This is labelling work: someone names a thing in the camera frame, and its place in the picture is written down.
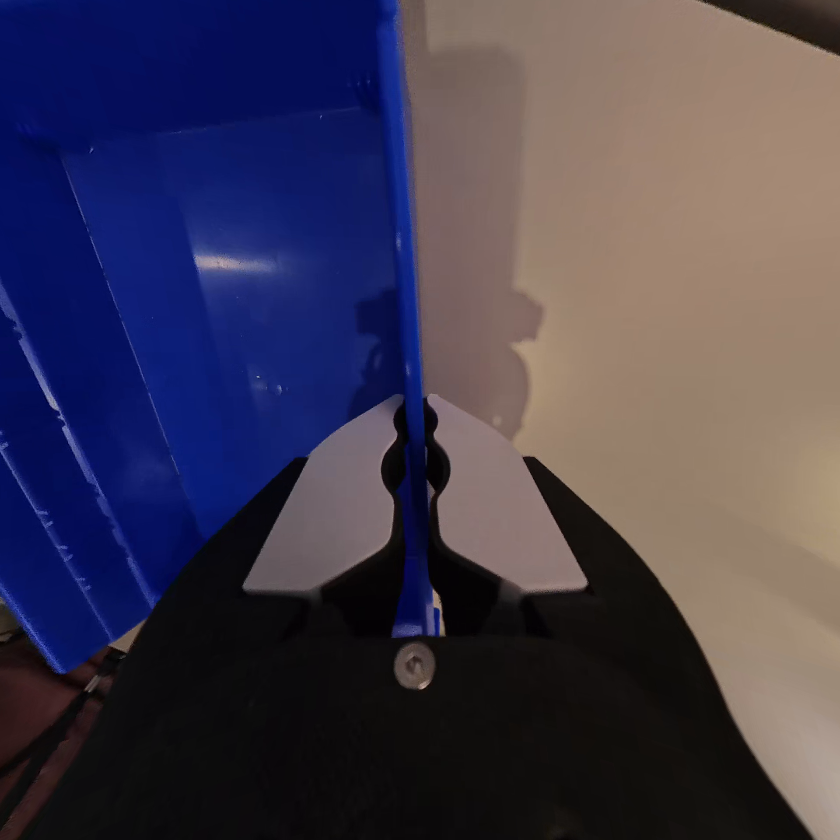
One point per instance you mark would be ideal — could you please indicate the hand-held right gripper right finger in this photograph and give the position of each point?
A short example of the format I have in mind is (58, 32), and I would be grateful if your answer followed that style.
(512, 525)

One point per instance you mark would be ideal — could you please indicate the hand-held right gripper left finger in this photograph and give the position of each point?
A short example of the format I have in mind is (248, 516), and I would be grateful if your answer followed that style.
(328, 525)

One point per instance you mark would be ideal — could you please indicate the blue plastic bin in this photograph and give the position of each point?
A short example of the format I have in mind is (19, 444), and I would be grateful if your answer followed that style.
(197, 263)

